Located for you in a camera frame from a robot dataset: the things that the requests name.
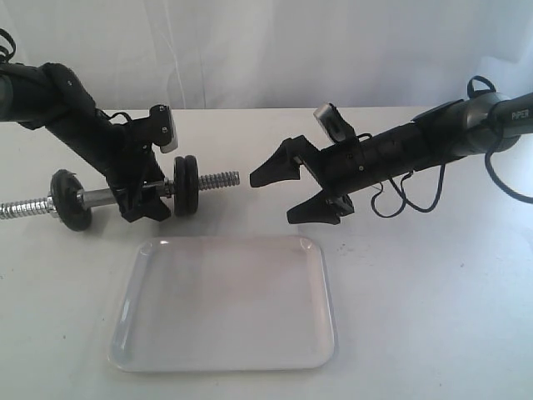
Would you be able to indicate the chrome spinlock collar nut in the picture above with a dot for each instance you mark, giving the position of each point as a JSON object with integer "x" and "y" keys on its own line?
{"x": 50, "y": 206}

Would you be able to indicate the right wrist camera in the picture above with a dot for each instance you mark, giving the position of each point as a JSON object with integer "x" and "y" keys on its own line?
{"x": 333, "y": 124}

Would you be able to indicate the chrome threaded dumbbell bar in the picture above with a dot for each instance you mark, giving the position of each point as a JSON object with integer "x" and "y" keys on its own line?
{"x": 104, "y": 197}

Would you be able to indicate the white plastic tray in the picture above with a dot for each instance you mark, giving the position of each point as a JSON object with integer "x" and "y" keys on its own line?
{"x": 221, "y": 304}

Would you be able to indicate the black weight plate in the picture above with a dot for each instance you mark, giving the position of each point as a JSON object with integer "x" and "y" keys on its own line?
{"x": 180, "y": 189}
{"x": 192, "y": 184}
{"x": 64, "y": 187}

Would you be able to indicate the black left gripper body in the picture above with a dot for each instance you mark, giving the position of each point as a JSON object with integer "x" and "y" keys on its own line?
{"x": 129, "y": 166}

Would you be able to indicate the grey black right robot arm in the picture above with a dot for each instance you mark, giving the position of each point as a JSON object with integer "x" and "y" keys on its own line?
{"x": 486, "y": 123}

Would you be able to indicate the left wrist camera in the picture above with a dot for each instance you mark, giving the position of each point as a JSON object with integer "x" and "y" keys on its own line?
{"x": 157, "y": 128}

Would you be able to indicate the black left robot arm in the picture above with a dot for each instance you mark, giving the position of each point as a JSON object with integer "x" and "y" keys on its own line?
{"x": 52, "y": 97}

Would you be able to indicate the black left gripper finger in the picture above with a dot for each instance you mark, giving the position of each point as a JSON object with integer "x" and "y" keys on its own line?
{"x": 151, "y": 206}
{"x": 128, "y": 206}

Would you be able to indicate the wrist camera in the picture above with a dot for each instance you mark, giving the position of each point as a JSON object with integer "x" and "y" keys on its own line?
{"x": 333, "y": 124}
{"x": 157, "y": 128}

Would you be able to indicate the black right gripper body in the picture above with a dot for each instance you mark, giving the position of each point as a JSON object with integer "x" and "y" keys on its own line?
{"x": 339, "y": 170}

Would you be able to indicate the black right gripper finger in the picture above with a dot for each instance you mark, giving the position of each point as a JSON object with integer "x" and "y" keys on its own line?
{"x": 313, "y": 210}
{"x": 280, "y": 166}

